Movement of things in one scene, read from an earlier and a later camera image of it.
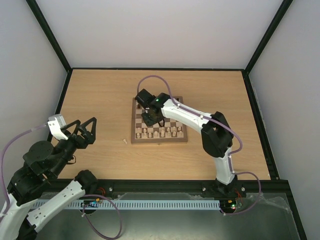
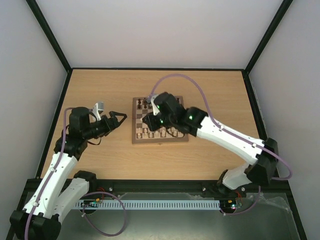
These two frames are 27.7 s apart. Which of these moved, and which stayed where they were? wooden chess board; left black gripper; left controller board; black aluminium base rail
Moved: left black gripper
Stayed: wooden chess board; left controller board; black aluminium base rail
